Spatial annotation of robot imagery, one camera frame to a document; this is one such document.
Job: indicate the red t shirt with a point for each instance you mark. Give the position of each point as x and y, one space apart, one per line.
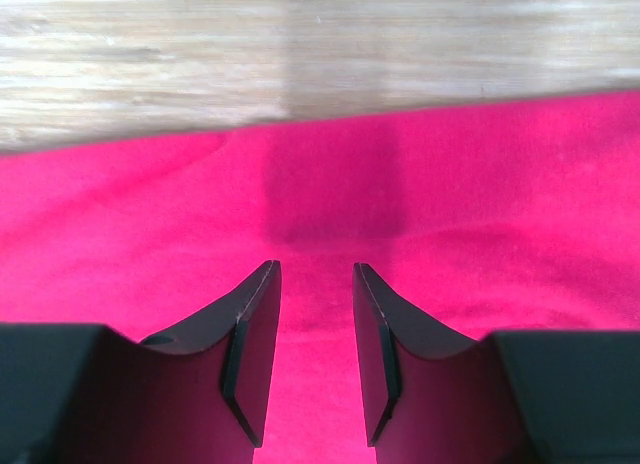
508 215

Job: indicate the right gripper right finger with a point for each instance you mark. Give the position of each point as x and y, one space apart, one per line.
433 395

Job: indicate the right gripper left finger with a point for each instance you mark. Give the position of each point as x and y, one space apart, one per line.
195 392

